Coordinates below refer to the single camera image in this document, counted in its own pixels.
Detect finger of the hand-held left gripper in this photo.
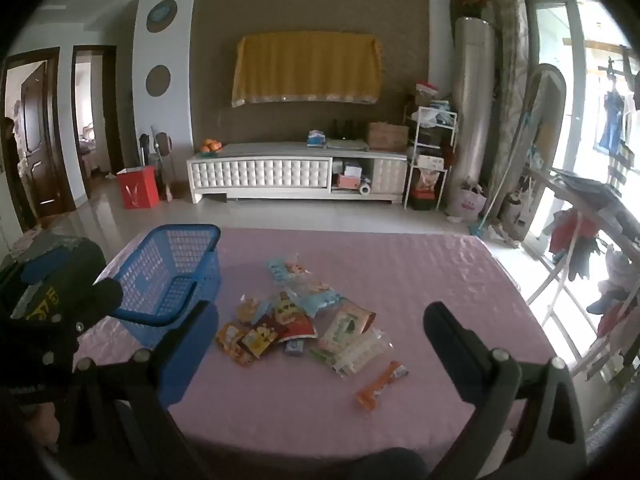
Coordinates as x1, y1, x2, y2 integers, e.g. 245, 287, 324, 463
65, 277, 124, 331

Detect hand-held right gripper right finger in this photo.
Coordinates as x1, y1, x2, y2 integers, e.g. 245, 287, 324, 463
422, 301, 588, 480

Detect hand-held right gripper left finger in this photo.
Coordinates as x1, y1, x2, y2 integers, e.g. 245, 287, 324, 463
60, 301, 223, 480

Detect blue plastic basket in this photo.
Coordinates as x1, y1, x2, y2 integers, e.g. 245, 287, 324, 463
94, 224, 222, 351

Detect orange stick snack packet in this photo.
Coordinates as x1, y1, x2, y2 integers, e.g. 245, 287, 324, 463
356, 361, 410, 409

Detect grey patterned cloth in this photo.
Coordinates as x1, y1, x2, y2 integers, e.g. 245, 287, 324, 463
9, 230, 103, 263

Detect round cookie packet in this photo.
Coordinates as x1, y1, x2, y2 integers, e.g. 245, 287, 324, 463
236, 297, 261, 323

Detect green and white snack packet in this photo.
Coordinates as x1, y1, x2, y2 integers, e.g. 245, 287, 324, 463
319, 302, 379, 356

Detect red packet with yellow label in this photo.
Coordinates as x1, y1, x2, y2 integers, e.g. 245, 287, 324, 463
272, 292, 319, 342

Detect red paper bag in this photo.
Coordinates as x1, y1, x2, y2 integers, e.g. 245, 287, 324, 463
116, 165, 161, 210

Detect pink and white bag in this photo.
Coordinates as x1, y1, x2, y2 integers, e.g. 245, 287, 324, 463
456, 185, 487, 224

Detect pink quilted bed cover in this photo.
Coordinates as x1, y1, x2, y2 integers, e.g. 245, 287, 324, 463
75, 227, 557, 463

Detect orange printed bag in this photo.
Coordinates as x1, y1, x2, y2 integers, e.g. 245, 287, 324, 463
414, 169, 441, 195

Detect standing fan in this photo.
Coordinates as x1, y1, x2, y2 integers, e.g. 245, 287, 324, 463
150, 125, 177, 202

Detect brown wooden door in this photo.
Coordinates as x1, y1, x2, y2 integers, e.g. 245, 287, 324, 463
19, 59, 65, 217

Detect clothes drying rack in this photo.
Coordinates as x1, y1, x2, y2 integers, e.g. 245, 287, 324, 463
520, 160, 640, 386

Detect white metal rack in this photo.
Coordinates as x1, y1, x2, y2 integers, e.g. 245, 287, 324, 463
403, 105, 459, 212

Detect white tufted TV cabinet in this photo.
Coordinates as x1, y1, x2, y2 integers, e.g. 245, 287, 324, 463
186, 141, 410, 206

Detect cardboard box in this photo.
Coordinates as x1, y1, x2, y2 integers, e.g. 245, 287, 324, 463
366, 121, 410, 150

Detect grey flat tray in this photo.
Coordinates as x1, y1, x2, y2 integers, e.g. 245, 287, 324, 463
325, 137, 371, 152

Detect silver covered standing air conditioner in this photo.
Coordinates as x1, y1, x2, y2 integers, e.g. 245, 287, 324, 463
451, 16, 497, 218

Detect grey leaning board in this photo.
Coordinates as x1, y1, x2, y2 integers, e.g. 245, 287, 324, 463
509, 63, 569, 242

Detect hanging clothes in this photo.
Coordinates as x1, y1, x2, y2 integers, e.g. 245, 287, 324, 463
594, 57, 640, 157

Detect patterned leaning mattress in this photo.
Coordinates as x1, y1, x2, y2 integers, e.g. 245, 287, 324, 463
486, 0, 532, 223

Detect yellow cloth cover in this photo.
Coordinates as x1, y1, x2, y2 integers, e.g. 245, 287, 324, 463
231, 31, 384, 108

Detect brown door frame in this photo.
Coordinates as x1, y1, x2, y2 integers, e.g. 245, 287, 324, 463
71, 45, 126, 197

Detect plain round wall decoration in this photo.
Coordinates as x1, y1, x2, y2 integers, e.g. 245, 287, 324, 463
144, 64, 171, 97

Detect round wall decoration with print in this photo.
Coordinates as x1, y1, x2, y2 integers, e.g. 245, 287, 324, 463
145, 0, 179, 34

